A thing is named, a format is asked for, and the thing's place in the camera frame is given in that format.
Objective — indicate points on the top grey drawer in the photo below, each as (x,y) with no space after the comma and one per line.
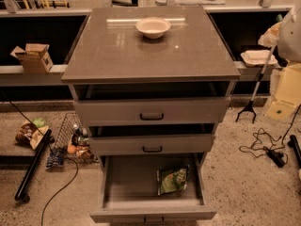
(145,112)

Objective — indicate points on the white takeout clamshell container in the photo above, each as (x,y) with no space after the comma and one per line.
(255,58)

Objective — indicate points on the grey drawer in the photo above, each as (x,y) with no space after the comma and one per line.
(145,112)
(129,192)
(194,143)

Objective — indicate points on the black pole on floor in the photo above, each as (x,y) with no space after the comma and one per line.
(21,194)

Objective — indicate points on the middle grey drawer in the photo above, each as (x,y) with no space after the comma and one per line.
(194,143)

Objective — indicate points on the grey drawer cabinet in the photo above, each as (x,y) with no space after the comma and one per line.
(114,61)

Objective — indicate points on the white paper bowl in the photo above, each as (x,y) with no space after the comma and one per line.
(153,27)

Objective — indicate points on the blue snack packet on floor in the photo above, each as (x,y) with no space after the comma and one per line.
(55,159)

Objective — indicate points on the black pole right floor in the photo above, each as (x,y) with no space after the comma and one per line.
(293,143)

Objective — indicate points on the wire basket with groceries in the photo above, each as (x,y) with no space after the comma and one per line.
(72,141)

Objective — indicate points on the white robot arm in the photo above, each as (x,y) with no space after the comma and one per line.
(289,37)

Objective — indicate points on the open cardboard box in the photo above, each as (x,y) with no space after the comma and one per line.
(34,58)

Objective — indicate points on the green jalapeno chip bag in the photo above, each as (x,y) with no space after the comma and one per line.
(172,180)

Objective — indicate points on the reacher grabber tool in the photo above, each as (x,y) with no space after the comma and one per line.
(249,106)

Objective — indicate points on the black power adapter with cable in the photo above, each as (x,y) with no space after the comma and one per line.
(265,144)

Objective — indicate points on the bottom grey drawer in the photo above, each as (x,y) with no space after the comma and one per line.
(129,192)

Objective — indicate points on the brown snack bag on floor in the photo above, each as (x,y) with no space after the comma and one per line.
(32,132)

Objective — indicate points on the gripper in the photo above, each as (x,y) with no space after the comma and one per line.
(291,38)

